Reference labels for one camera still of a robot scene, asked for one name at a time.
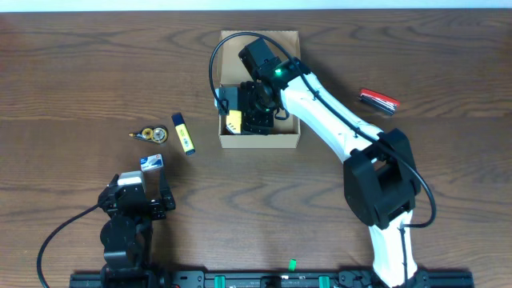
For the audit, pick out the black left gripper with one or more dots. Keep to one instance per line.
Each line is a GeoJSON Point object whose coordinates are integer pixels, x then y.
{"type": "Point", "coordinates": [150, 206]}

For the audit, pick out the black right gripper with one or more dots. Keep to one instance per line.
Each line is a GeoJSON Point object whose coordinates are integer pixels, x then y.
{"type": "Point", "coordinates": [256, 120]}

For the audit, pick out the yellow sticky note pad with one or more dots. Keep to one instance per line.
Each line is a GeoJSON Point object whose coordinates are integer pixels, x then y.
{"type": "Point", "coordinates": [234, 122]}

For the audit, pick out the correction tape dispenser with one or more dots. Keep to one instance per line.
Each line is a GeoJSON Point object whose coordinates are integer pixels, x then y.
{"type": "Point", "coordinates": [152, 134]}

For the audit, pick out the red black stapler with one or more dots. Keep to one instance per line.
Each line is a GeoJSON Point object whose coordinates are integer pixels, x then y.
{"type": "Point", "coordinates": [379, 101]}

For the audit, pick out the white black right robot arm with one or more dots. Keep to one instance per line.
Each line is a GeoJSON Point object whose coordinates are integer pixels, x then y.
{"type": "Point", "coordinates": [380, 177]}

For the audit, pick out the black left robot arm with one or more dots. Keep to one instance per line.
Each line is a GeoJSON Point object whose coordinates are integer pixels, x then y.
{"type": "Point", "coordinates": [127, 236]}

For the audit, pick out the blue white staples box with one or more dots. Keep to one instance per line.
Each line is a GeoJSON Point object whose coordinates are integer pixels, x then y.
{"type": "Point", "coordinates": [153, 162]}

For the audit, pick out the yellow highlighter blue cap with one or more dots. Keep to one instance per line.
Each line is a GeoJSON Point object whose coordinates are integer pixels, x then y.
{"type": "Point", "coordinates": [183, 133]}

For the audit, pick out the brown cardboard box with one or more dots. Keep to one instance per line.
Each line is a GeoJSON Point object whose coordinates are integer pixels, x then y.
{"type": "Point", "coordinates": [231, 72]}

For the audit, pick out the small green clip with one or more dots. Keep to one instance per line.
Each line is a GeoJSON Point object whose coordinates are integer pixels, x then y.
{"type": "Point", "coordinates": [292, 265]}

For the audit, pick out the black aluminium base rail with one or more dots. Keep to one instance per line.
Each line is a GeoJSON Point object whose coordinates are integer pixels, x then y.
{"type": "Point", "coordinates": [200, 279]}

